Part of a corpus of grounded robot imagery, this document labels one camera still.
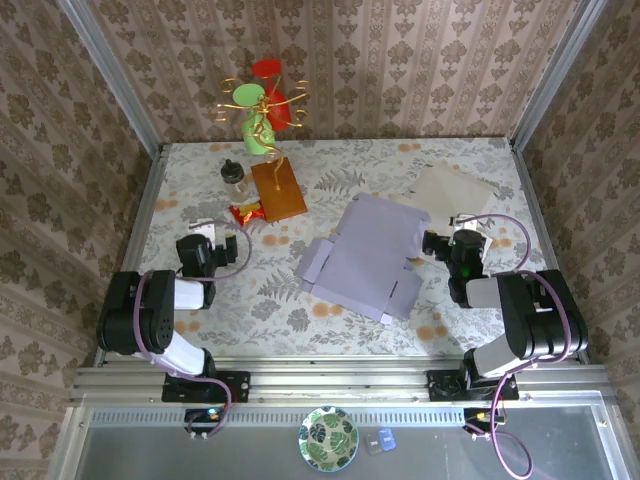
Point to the red plastic goblet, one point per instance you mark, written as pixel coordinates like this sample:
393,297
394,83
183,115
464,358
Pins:
265,67

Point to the leaf patterned bowl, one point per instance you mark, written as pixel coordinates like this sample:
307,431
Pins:
327,440

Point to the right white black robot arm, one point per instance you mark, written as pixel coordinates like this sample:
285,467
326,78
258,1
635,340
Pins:
540,320

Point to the aluminium frame post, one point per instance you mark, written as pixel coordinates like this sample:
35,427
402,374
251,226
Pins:
110,65
555,65

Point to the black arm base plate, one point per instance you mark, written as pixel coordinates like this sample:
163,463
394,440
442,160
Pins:
240,385
440,387

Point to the small blue card case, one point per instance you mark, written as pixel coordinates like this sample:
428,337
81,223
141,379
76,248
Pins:
387,439

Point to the white cardboard sheet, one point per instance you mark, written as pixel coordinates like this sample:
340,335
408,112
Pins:
450,190

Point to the red snack packet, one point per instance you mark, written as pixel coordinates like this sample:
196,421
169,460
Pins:
247,214

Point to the green plastic goblet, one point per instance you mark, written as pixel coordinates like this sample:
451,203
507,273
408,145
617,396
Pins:
247,95

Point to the grey metal shelf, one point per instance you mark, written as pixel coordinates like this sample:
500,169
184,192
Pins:
200,460

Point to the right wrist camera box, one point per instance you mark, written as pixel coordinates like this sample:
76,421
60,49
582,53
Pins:
486,245

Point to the small black controller board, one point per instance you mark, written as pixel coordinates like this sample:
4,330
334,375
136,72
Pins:
482,420
205,420

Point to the aluminium table side rail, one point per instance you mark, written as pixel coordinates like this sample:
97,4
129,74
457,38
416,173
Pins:
143,210
541,225

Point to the long aluminium mounting rail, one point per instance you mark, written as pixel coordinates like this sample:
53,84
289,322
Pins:
340,382

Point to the glass bottle black cap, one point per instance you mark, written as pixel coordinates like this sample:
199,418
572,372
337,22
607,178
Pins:
232,172

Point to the purple paper box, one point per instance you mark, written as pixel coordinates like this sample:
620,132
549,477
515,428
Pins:
365,250

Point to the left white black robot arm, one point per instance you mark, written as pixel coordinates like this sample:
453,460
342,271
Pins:
135,320

